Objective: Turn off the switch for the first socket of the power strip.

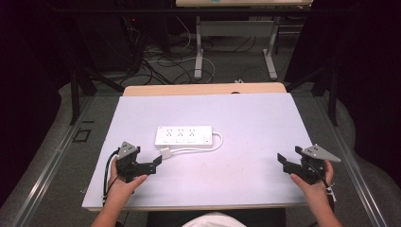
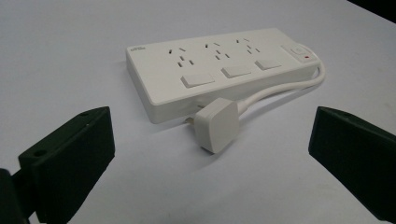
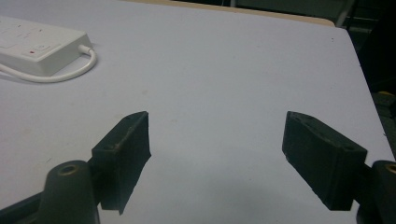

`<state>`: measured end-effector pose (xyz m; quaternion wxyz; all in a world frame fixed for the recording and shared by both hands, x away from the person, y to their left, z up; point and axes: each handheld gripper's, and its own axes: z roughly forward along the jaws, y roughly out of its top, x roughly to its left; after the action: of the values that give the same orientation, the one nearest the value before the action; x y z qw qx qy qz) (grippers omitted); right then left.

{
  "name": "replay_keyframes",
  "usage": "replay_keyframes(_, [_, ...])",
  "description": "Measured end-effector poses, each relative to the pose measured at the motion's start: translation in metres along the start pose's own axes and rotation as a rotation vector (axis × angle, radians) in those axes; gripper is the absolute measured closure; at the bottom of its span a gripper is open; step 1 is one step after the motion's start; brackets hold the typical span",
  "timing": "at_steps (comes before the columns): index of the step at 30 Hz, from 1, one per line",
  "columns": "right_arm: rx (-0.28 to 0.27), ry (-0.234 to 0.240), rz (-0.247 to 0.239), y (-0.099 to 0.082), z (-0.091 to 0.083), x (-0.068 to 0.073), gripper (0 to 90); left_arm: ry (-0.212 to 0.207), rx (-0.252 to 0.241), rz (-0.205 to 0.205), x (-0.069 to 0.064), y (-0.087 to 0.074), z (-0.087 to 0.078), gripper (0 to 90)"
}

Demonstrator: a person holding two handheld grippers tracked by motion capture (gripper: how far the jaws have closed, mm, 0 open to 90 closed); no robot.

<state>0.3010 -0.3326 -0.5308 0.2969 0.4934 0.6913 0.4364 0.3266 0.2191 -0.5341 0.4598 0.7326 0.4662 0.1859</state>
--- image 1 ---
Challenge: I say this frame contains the white table mat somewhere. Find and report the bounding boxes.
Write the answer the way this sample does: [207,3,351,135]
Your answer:
[81,92,314,210]

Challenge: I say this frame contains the person's white shirt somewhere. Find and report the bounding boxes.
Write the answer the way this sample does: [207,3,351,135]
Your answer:
[182,211,248,227]

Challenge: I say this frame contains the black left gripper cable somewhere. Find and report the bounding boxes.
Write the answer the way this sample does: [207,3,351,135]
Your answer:
[101,148,121,204]

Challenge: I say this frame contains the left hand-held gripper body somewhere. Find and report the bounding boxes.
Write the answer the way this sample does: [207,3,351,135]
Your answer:
[115,141,149,183]

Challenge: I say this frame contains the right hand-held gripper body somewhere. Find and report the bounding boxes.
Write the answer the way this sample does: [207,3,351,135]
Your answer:
[294,144,342,185]

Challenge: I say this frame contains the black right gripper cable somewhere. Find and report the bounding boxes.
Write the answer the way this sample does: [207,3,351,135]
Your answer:
[310,162,338,203]

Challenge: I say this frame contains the person's right hand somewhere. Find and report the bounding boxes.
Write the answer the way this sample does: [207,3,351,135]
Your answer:
[289,160,335,206]

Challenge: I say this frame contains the aluminium floor rail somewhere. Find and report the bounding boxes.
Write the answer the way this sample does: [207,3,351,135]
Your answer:
[10,96,96,227]
[310,94,391,227]

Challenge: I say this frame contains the black equipment cabinet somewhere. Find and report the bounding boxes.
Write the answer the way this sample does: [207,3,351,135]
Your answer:
[74,10,145,74]

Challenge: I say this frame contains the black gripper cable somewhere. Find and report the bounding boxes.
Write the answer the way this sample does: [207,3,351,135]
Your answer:
[310,162,338,203]
[101,148,121,204]

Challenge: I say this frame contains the black metal stand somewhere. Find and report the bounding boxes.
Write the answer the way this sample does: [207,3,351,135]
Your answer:
[68,67,126,126]
[285,61,340,127]

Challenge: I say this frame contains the white desk with metal legs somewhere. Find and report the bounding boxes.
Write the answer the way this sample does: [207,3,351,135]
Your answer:
[175,0,314,81]

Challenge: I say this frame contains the person's left hand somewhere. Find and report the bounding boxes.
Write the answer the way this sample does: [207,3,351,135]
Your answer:
[105,158,148,208]

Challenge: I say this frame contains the white floor cable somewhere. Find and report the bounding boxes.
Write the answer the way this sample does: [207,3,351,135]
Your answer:
[148,15,218,85]

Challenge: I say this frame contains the black floor socket plate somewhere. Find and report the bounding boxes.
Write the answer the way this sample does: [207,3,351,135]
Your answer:
[72,128,93,144]

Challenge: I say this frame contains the black floor cable bundle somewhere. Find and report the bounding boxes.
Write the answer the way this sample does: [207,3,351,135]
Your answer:
[121,17,198,87]

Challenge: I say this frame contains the dark curtain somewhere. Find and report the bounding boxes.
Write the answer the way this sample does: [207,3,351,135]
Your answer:
[283,0,401,188]
[0,0,75,207]

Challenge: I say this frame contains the white power strip cable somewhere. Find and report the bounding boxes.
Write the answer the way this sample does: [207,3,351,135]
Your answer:
[169,131,224,156]

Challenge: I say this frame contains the white power strip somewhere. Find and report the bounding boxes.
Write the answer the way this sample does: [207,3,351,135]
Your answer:
[154,125,214,149]

